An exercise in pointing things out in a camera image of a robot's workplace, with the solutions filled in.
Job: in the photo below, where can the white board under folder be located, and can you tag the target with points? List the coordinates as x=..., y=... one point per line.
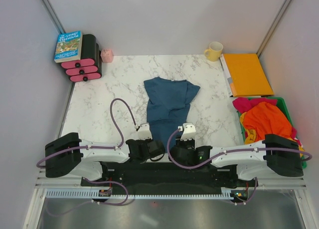
x=227, y=76

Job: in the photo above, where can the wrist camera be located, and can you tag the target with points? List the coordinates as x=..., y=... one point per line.
x=188, y=131
x=143, y=131

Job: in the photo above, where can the orange folder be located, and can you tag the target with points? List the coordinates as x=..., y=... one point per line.
x=248, y=75

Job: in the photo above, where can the yellow t shirt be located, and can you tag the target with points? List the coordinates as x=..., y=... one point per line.
x=250, y=135

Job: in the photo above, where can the green plastic bin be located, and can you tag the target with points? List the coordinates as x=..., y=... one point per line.
x=283, y=108

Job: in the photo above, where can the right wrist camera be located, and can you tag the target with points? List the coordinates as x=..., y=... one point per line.
x=188, y=131

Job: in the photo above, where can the magenta t shirt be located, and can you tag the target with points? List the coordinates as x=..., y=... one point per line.
x=244, y=105

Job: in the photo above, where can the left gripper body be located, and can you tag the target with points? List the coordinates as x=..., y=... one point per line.
x=142, y=141

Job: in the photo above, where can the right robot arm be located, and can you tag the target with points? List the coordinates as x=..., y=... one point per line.
x=274, y=155

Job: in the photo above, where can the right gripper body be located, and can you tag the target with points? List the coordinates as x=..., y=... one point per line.
x=189, y=144

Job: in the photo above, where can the small pink box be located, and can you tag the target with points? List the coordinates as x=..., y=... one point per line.
x=107, y=55

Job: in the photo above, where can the orange t shirt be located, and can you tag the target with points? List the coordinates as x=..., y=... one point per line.
x=266, y=118

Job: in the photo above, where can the white slotted cable duct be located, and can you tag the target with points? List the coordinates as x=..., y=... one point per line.
x=96, y=193

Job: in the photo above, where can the black pink organizer rack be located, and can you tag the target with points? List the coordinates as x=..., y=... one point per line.
x=89, y=67

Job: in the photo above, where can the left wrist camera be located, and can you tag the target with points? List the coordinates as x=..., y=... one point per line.
x=143, y=131

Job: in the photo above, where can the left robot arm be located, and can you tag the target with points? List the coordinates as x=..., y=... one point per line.
x=72, y=155

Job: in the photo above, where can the blue treehouse book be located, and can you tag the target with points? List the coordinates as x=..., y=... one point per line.
x=68, y=47

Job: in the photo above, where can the blue t shirt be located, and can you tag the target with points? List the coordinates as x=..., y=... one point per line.
x=168, y=105

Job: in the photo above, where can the yellow mug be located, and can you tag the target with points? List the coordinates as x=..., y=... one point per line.
x=213, y=52

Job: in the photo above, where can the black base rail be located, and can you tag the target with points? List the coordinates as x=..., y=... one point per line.
x=167, y=178

